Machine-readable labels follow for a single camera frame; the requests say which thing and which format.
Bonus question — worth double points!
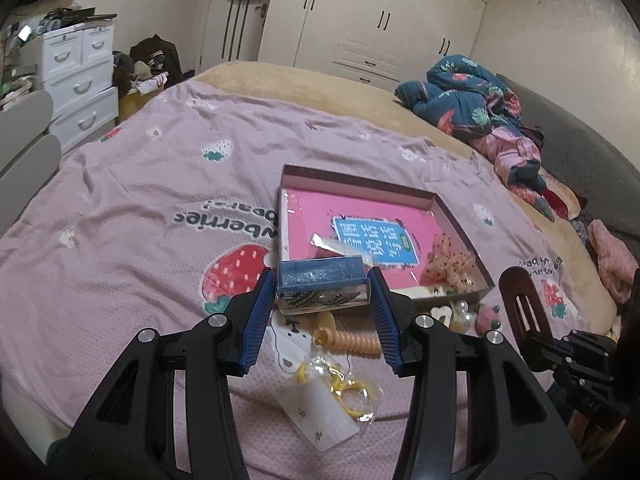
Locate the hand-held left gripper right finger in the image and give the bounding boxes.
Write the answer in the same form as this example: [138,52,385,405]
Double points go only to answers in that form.
[367,266,586,480]

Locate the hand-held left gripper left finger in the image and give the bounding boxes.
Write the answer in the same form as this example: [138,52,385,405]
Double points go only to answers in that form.
[60,267,278,480]

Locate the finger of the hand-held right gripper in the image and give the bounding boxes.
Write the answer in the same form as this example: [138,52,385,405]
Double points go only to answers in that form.
[521,335,568,377]

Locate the peach spiral hair tie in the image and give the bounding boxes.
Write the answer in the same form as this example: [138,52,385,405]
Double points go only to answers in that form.
[312,327,385,362]

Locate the dark red hair claw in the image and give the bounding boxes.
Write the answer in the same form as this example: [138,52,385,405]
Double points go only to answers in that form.
[499,266,557,361]

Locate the pink fuzzy hair clip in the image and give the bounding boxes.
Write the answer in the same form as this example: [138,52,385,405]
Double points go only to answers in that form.
[474,305,504,337]

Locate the clear earring box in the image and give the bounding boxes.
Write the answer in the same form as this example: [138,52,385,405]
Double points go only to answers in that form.
[276,255,373,317]

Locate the yellow hair ring packet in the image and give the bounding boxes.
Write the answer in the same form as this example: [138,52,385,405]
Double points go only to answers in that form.
[292,354,382,425]

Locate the white earring card packet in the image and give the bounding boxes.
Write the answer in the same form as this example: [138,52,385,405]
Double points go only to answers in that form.
[280,385,362,455]

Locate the pink cardboard tray box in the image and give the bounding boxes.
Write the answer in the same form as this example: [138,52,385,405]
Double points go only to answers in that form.
[277,164,497,313]

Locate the pearl hair clip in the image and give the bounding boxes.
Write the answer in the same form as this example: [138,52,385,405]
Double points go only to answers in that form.
[449,301,479,333]

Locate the clear packet with white comb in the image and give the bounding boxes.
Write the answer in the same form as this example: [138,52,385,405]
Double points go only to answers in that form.
[310,232,377,267]

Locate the pink book with blue label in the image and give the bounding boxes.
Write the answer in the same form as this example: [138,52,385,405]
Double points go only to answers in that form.
[286,187,453,288]

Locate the pink knit cloth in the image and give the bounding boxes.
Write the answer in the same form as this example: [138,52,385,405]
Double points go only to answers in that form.
[586,219,638,305]

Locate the pink strawberry print blanket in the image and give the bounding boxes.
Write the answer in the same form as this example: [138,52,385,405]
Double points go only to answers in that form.
[0,80,618,441]

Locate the pink floral pajamas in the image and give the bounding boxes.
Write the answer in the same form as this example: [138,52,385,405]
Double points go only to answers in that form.
[470,127,583,221]

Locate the grey headboard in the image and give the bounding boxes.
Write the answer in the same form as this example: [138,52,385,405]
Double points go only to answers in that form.
[495,74,640,251]

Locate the blue floral quilt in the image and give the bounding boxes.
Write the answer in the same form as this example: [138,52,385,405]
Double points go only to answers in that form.
[395,54,523,138]

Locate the bed with tan sheet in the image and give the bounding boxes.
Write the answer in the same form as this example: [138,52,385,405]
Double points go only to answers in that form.
[192,60,621,341]

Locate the black backpack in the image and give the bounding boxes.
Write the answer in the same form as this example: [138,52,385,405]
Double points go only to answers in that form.
[130,35,183,86]

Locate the grey sofa chair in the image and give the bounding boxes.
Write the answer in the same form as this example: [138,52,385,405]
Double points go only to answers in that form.
[0,90,62,233]

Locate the white door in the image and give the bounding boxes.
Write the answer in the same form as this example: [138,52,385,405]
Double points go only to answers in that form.
[200,0,273,73]

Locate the white drawer cabinet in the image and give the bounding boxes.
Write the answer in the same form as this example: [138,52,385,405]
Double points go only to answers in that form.
[22,22,121,156]

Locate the white wardrobe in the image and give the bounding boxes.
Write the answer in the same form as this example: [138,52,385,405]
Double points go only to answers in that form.
[257,0,493,93]

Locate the cluttered shelf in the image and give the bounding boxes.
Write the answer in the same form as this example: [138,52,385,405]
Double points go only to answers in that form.
[0,10,46,113]

